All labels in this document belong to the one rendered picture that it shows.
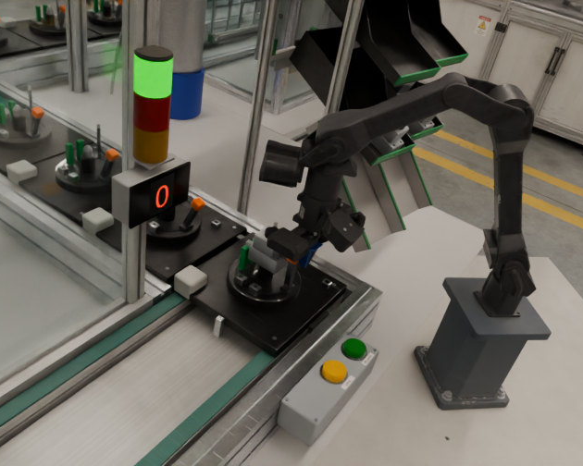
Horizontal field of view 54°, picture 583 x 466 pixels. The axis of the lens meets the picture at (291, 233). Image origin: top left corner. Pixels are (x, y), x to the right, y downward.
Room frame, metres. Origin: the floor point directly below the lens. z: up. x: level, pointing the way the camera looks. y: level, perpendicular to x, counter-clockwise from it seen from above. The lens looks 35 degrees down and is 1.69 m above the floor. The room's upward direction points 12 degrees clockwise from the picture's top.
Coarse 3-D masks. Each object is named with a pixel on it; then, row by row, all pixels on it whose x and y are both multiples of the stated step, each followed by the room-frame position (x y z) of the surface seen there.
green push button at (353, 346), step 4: (348, 340) 0.74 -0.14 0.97; (352, 340) 0.74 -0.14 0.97; (356, 340) 0.74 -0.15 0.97; (360, 340) 0.74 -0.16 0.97; (344, 344) 0.73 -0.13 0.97; (348, 344) 0.73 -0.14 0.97; (352, 344) 0.73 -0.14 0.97; (356, 344) 0.73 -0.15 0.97; (360, 344) 0.73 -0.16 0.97; (364, 344) 0.74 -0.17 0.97; (344, 348) 0.72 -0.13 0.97; (348, 348) 0.72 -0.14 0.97; (352, 348) 0.72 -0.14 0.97; (356, 348) 0.72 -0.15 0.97; (360, 348) 0.73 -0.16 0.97; (364, 348) 0.73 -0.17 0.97; (348, 352) 0.71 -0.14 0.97; (352, 352) 0.71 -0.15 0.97; (356, 352) 0.71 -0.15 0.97; (360, 352) 0.72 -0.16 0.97; (364, 352) 0.72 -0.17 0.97; (352, 356) 0.71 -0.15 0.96; (356, 356) 0.71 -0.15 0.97; (360, 356) 0.71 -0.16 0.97
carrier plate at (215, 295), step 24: (240, 240) 0.96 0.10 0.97; (216, 264) 0.87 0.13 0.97; (216, 288) 0.80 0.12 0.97; (312, 288) 0.86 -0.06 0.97; (336, 288) 0.87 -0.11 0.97; (216, 312) 0.74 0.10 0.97; (240, 312) 0.75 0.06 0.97; (264, 312) 0.77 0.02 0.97; (288, 312) 0.78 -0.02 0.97; (312, 312) 0.79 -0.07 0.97; (264, 336) 0.71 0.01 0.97; (288, 336) 0.72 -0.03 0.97
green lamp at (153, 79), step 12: (144, 60) 0.71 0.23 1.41; (168, 60) 0.73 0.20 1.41; (144, 72) 0.71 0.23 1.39; (156, 72) 0.71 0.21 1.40; (168, 72) 0.72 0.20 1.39; (144, 84) 0.71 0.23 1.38; (156, 84) 0.71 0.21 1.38; (168, 84) 0.72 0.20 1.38; (144, 96) 0.71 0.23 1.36; (156, 96) 0.71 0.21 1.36
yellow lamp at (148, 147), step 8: (136, 128) 0.71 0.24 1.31; (168, 128) 0.74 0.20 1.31; (136, 136) 0.71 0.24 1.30; (144, 136) 0.71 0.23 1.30; (152, 136) 0.71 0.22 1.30; (160, 136) 0.71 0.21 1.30; (168, 136) 0.74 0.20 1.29; (136, 144) 0.71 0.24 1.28; (144, 144) 0.71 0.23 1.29; (152, 144) 0.71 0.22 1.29; (160, 144) 0.72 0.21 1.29; (136, 152) 0.71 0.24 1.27; (144, 152) 0.71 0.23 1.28; (152, 152) 0.71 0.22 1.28; (160, 152) 0.72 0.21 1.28; (144, 160) 0.71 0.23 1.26; (152, 160) 0.71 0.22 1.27; (160, 160) 0.72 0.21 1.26
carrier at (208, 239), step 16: (176, 208) 1.00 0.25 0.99; (208, 208) 1.06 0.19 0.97; (160, 224) 0.93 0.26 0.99; (176, 224) 0.95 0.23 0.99; (192, 224) 0.96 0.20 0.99; (208, 224) 1.00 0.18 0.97; (224, 224) 1.01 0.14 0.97; (160, 240) 0.89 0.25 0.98; (176, 240) 0.90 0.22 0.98; (192, 240) 0.93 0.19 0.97; (208, 240) 0.94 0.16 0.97; (224, 240) 0.95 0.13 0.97; (160, 256) 0.86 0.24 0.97; (176, 256) 0.87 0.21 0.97; (192, 256) 0.88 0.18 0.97; (208, 256) 0.90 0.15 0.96; (160, 272) 0.81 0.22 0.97; (176, 272) 0.82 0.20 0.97
